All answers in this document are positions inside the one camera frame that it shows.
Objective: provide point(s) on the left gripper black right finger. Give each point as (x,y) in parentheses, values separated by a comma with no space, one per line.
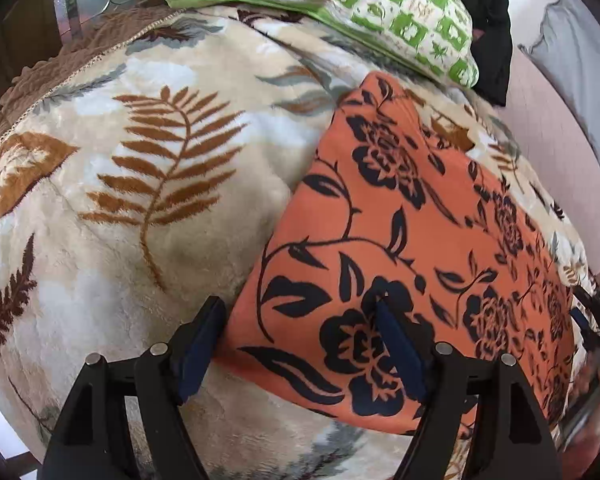
(510,439)

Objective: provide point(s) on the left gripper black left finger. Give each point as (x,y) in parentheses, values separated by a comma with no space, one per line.
(92,437)

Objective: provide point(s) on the orange black floral blouse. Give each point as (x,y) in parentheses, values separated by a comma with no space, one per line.
(389,208)

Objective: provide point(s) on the right hand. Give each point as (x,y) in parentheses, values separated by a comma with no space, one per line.
(584,447)

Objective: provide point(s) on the pink quilted bolster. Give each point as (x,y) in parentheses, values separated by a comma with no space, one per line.
(552,140)

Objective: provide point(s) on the beige leaf pattern blanket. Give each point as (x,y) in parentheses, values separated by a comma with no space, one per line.
(145,168)

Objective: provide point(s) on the grey pillow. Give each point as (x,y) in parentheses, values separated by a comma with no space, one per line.
(567,51)

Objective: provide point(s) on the black garment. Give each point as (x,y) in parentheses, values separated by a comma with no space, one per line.
(492,47)

